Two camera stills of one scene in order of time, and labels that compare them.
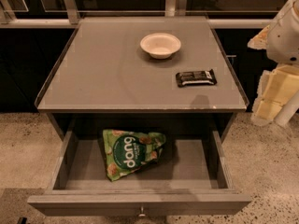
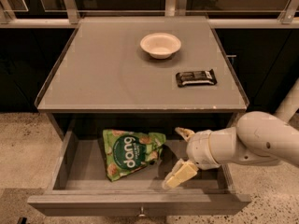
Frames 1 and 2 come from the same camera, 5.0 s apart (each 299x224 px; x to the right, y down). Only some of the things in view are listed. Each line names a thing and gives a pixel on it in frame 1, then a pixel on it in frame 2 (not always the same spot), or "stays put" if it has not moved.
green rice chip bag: [126, 151] stays put
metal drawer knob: [142, 215] stays put
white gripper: [284, 41] → [198, 148]
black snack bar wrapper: [195, 77] stays put
